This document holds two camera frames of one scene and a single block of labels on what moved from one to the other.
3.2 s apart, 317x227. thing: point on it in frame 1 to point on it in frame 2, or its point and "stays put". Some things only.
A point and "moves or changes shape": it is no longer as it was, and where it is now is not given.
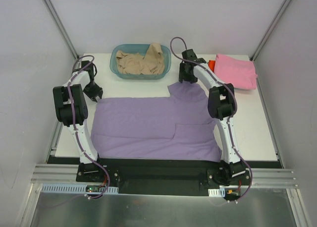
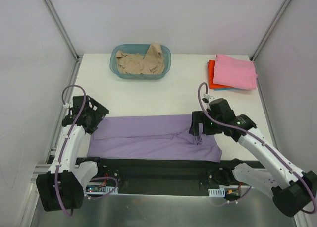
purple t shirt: [178, 128] moves or changes shape
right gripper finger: [182, 72] to [199, 117]
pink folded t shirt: [240, 74] stays put
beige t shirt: [134, 63] stays put
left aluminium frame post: [57, 22] stays put
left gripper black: [93, 91] to [96, 113]
